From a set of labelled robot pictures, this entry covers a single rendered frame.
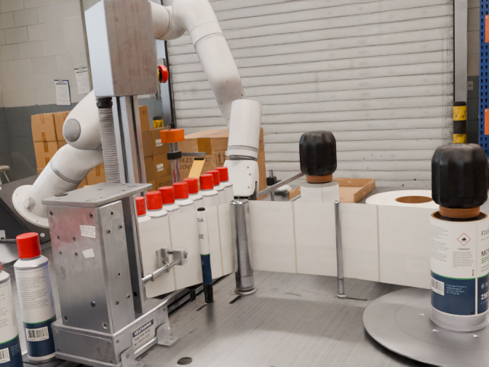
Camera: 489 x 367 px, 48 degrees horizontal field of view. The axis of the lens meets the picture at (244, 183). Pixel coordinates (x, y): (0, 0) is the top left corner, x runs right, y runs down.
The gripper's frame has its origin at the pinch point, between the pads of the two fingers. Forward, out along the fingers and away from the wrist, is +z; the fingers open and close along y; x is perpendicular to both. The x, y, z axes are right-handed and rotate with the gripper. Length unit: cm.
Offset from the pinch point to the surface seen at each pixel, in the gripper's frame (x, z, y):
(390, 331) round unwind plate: -40, 20, 51
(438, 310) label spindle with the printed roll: -36, 16, 57
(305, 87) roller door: 370, -162, -135
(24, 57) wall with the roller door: 340, -216, -515
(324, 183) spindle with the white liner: -16.6, -7.0, 29.8
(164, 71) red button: -39.7, -26.6, 1.0
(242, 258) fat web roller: -32.8, 10.6, 19.8
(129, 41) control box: -48, -30, -2
